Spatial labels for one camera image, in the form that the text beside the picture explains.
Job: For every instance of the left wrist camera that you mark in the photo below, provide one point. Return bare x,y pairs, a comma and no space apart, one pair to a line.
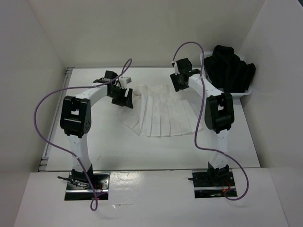
124,81

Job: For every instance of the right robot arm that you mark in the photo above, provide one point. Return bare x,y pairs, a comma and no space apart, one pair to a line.
218,114

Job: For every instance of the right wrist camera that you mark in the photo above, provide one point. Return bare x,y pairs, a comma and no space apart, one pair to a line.
176,67

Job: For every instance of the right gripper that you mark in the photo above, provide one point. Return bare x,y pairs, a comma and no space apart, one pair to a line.
176,86

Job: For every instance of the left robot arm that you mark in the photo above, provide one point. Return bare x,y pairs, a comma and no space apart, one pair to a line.
76,121

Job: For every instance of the white plastic basket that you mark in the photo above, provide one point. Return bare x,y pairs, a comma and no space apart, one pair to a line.
235,95

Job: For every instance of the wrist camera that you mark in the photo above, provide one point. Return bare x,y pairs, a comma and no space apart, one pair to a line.
124,81
176,67

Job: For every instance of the black skirt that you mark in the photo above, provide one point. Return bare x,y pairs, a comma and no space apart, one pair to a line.
227,71

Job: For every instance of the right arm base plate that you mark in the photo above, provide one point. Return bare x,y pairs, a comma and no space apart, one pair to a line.
205,187

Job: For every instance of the white pleated skirt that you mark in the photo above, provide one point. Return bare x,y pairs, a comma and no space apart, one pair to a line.
159,112

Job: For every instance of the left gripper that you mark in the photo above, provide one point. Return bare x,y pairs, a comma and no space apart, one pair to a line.
129,100

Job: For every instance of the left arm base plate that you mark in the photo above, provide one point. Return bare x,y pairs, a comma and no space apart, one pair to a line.
78,191

